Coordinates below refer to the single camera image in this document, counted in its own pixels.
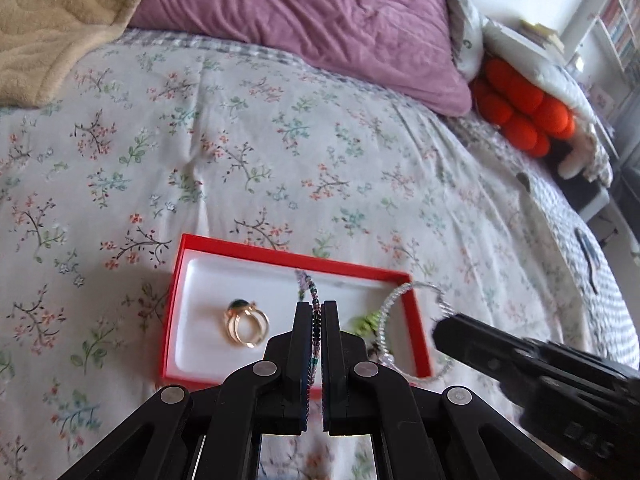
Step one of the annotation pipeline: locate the beige quilted blanket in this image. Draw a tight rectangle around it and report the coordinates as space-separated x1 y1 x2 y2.
0 0 172 109

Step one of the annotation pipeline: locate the purple pillow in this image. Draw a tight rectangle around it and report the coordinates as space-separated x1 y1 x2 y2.
127 0 474 116

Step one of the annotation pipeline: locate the dark beaded necklace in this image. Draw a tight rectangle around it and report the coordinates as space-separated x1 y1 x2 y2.
295 270 327 392

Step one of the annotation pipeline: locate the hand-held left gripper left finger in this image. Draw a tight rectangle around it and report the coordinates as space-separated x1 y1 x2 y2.
57 301 313 480

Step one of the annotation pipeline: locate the gold ring with green stone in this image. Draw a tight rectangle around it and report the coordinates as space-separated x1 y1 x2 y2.
223 298 272 347

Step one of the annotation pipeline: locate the dark strap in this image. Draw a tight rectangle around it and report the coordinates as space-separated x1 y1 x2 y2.
574 227 602 294

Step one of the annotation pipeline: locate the white printed pillow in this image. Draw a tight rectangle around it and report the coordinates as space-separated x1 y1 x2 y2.
444 0 484 81

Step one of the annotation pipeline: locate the orange knotted cushion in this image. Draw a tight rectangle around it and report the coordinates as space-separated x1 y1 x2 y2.
472 57 576 159

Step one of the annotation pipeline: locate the stack of books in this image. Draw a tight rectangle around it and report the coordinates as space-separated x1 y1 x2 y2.
519 19 567 54

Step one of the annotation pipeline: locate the white bookshelf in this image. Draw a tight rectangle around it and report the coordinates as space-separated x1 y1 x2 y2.
594 0 640 77

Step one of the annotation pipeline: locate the green beaded bracelet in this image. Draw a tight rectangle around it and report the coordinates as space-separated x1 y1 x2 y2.
350 312 382 337

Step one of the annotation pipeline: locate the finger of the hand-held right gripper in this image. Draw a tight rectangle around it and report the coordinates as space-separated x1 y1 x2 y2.
432 314 540 387

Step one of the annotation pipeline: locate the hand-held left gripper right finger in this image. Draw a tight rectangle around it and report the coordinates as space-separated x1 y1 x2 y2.
322 300 581 480

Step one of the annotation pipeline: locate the red jewelry box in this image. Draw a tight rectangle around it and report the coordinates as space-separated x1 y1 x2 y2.
159 233 434 394

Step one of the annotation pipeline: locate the floral bed sheet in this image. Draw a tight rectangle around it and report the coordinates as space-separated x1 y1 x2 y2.
0 27 640 480

